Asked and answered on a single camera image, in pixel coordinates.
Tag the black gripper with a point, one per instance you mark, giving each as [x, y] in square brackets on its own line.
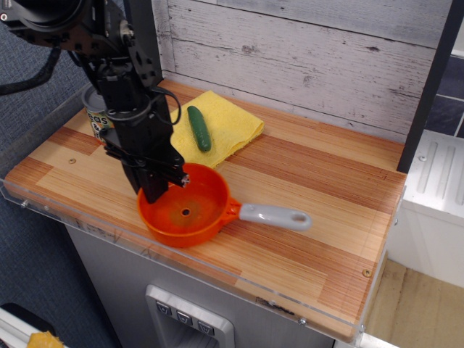
[141, 141]

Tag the orange pan with grey handle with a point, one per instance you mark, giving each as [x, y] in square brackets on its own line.
[185, 217]

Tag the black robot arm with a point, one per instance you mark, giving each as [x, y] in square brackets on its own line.
[99, 39]

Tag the green toy cucumber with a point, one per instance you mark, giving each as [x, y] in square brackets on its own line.
[199, 129]

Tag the yellow folded cloth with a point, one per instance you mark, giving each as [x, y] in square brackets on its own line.
[230, 128]

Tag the peas and carrots can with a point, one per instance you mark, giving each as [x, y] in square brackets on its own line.
[96, 111]

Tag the silver toy fridge cabinet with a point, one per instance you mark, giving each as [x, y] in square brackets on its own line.
[121, 271]

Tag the grey dispenser panel with buttons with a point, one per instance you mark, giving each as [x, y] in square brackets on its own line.
[180, 323]

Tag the yellow sponge piece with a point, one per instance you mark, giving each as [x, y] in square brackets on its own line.
[44, 340]

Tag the white toy sink counter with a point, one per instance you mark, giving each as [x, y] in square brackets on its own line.
[427, 234]

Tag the black vertical post right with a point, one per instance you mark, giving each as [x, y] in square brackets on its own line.
[438, 67]

